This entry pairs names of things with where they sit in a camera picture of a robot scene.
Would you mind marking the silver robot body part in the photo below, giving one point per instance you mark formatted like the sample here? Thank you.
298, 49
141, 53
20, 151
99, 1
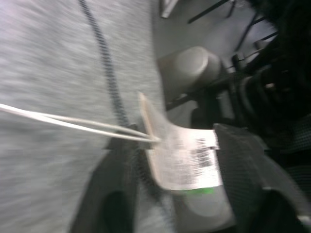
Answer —
204, 211
192, 65

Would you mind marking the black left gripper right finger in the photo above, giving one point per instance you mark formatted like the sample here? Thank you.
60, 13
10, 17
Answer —
245, 165

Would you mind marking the black metal stand frame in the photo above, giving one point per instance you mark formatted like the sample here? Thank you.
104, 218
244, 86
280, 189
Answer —
245, 24

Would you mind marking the white paper barcode tag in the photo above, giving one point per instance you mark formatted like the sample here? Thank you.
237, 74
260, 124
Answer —
184, 157

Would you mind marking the gray zip jacket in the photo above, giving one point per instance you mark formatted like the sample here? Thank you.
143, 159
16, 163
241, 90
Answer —
53, 72

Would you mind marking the silver metal bar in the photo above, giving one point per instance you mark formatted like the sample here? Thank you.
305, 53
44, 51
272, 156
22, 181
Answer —
168, 8

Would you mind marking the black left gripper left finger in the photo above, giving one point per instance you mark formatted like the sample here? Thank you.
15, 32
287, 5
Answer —
114, 174

